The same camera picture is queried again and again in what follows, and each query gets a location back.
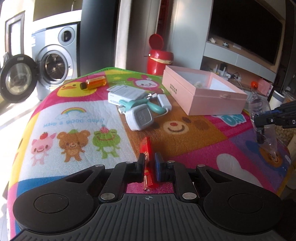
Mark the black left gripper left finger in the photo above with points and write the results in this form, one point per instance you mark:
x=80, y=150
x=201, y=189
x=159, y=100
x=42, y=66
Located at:
x=118, y=178

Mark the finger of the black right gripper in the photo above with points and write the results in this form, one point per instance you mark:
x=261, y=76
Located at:
x=267, y=118
x=261, y=139

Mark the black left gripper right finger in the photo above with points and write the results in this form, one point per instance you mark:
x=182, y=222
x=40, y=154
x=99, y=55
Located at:
x=183, y=180

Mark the clear plastic bag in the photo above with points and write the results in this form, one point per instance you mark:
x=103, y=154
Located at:
x=256, y=106

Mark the red tube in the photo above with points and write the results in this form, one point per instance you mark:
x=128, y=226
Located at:
x=150, y=180

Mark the grey white square device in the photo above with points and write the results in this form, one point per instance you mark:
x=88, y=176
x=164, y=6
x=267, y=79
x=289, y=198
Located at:
x=139, y=118

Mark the teal handheld massager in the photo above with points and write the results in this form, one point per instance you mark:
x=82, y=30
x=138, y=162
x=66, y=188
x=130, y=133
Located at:
x=133, y=103

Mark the white power bank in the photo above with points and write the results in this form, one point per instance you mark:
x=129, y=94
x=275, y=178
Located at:
x=164, y=102

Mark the red silver spray bottle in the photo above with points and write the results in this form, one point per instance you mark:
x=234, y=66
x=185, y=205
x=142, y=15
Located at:
x=153, y=95

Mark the white boxed product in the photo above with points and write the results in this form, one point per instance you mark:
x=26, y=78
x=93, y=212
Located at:
x=124, y=92

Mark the amber liquid bottle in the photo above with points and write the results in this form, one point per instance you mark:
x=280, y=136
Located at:
x=93, y=83

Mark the orange pumpkin toy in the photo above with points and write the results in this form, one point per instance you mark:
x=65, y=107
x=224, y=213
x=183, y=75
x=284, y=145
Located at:
x=254, y=85

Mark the grey tv shelf unit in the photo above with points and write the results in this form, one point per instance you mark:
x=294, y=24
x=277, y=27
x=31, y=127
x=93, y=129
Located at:
x=249, y=66

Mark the colourful cartoon play mat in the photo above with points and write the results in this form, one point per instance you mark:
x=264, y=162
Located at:
x=73, y=129

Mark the pink cardboard box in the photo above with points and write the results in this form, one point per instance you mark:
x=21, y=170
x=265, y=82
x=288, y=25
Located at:
x=201, y=92

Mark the black television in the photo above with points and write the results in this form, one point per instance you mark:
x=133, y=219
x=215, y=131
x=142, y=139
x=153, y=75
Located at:
x=248, y=24

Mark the red trash bin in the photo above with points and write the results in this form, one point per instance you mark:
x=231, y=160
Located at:
x=158, y=59

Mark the silver washing machine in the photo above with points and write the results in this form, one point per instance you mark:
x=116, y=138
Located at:
x=53, y=61

